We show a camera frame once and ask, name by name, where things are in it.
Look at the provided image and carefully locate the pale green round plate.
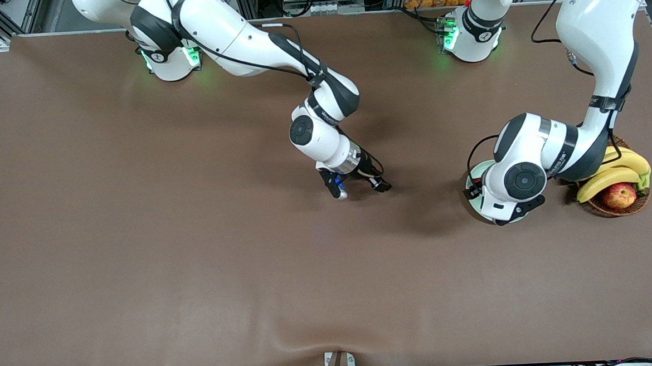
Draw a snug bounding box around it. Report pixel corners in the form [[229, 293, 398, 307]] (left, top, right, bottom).
[[464, 159, 529, 227]]

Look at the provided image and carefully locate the brown wicker basket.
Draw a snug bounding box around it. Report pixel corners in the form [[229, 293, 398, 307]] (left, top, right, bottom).
[[577, 133, 652, 219]]

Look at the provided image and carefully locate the red apple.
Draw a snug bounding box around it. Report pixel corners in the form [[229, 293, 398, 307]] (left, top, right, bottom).
[[601, 182, 638, 210]]

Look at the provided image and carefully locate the white connector strip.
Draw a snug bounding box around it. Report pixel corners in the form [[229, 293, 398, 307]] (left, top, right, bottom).
[[305, 0, 366, 15]]

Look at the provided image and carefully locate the brown table cover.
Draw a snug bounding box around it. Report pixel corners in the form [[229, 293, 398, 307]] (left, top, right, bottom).
[[0, 0, 652, 366]]

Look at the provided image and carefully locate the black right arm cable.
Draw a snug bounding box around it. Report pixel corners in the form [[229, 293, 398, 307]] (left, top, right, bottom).
[[163, 0, 387, 189]]

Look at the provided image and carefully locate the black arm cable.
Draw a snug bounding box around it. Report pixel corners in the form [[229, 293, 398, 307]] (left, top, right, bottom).
[[458, 0, 602, 184], [163, 0, 387, 189]]

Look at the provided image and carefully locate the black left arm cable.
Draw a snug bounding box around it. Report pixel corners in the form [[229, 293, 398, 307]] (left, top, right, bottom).
[[458, 0, 602, 184]]

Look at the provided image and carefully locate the aluminium frame profile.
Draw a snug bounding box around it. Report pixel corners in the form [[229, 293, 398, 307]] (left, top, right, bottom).
[[0, 0, 46, 53]]

